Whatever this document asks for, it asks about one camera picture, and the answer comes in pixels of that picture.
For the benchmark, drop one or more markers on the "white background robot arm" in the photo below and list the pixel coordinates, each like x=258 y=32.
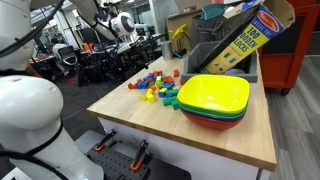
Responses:
x=141 y=29

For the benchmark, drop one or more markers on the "red plastic bowl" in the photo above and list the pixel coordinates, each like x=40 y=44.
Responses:
x=213 y=124

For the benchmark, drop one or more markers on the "yellow wooden block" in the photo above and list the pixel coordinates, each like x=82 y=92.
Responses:
x=163 y=90
x=150 y=91
x=151 y=98
x=143 y=98
x=159 y=78
x=159 y=84

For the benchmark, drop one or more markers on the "green wooden block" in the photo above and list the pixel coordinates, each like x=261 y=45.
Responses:
x=151 y=83
x=168 y=101
x=175 y=106
x=172 y=92

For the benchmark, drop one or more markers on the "blue wooden block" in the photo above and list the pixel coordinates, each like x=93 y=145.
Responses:
x=168 y=85
x=148 y=77
x=169 y=96
x=142 y=85
x=162 y=94

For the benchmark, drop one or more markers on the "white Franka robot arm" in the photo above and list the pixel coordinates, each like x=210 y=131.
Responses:
x=30 y=110

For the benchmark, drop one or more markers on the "blue plastic bowl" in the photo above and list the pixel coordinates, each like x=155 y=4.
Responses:
x=213 y=118

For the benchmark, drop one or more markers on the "dark blue clamp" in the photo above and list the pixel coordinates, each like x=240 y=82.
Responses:
x=181 y=53

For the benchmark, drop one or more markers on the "gray plastic bin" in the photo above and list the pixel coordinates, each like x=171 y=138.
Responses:
x=195 y=60

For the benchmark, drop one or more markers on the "red tool cabinet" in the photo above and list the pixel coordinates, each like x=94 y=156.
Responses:
x=283 y=56

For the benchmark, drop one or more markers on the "orange wooden block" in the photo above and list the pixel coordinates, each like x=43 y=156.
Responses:
x=182 y=81
x=152 y=88

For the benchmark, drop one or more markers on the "black equipment table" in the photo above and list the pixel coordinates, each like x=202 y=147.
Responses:
x=110 y=63

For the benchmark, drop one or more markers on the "white round plate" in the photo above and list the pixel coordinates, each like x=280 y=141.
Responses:
x=235 y=71

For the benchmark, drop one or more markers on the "green plastic bowl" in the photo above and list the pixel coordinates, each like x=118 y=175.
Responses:
x=206 y=112

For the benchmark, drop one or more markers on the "black orange bar clamp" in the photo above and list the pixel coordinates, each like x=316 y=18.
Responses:
x=140 y=155
x=105 y=140

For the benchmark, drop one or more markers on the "wooden blocks cardboard box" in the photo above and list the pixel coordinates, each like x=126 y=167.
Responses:
x=246 y=40

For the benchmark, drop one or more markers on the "teal cloth item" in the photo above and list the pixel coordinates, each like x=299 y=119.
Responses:
x=211 y=10

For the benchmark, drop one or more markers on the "yellow spring clamp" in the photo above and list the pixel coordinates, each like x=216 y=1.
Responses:
x=178 y=32

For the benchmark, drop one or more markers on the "silver metal cup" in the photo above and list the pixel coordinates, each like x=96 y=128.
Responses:
x=166 y=50

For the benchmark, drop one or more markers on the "black robot stand top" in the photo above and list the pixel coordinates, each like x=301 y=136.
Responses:
x=170 y=173

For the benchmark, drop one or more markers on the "yellow plastic bowl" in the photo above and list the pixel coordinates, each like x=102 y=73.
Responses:
x=213 y=91

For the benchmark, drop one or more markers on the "red arch wooden block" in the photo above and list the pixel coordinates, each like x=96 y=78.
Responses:
x=131 y=86

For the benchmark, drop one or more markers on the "white black office chair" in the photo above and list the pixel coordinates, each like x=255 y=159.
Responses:
x=65 y=54

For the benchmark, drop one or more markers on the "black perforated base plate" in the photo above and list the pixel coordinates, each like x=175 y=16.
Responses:
x=116 y=165

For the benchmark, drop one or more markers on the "gray fabric storage bin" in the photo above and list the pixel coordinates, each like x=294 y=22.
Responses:
x=205 y=30

